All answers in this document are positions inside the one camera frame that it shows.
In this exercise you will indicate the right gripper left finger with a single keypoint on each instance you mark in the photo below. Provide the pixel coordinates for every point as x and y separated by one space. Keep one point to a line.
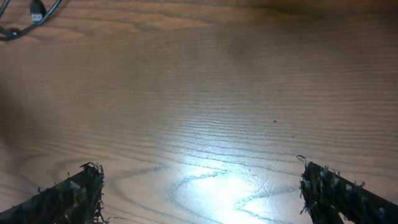
76 200

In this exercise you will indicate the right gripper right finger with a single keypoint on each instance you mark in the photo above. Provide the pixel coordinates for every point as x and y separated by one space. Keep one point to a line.
330 198

